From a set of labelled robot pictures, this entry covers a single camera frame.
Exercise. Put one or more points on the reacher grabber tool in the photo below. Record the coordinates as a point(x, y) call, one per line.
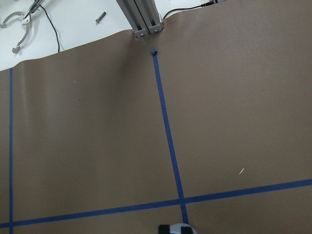
point(24, 19)

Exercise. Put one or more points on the aluminium frame post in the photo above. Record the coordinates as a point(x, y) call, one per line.
point(142, 15)

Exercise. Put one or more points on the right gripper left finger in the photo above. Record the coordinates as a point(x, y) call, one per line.
point(164, 229)

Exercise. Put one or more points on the loose metal bolt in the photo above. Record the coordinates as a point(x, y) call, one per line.
point(100, 18)

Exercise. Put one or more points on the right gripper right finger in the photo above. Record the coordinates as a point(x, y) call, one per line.
point(186, 230)

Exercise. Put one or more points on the blue plastic cup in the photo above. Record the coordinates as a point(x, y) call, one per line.
point(175, 229)

